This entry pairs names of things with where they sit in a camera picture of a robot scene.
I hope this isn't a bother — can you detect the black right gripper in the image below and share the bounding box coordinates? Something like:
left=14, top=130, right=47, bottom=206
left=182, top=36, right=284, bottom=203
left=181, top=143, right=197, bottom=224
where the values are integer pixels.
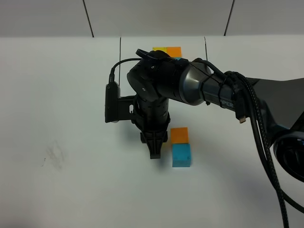
left=135, top=95, right=170, bottom=159

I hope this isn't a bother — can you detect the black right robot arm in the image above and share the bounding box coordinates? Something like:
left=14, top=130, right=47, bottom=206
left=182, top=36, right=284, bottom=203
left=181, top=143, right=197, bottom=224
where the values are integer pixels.
left=127, top=50, right=304, bottom=181

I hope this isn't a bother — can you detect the orange template block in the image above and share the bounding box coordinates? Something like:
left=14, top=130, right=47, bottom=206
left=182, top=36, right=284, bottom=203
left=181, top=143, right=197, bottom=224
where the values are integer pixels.
left=167, top=47, right=182, bottom=58

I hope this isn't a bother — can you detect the yellow template block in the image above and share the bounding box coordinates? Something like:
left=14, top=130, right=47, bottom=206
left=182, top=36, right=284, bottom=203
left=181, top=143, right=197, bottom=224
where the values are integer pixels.
left=152, top=47, right=167, bottom=53

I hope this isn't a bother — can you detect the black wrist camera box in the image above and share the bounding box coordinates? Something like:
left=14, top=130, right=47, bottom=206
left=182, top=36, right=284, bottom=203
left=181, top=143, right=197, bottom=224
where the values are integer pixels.
left=105, top=82, right=136, bottom=123

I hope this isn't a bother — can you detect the black braided cable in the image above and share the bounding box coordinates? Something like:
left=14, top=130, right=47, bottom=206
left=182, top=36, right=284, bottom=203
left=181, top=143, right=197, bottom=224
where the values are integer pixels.
left=108, top=58, right=304, bottom=228

